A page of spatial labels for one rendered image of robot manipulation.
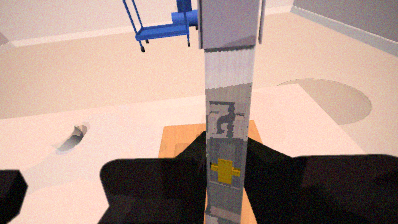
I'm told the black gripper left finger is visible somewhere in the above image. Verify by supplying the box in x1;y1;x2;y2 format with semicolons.
99;131;207;224

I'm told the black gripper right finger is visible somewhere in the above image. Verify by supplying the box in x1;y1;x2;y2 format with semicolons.
244;137;398;224

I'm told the wooden board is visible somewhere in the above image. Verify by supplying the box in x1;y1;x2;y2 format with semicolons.
158;120;263;224

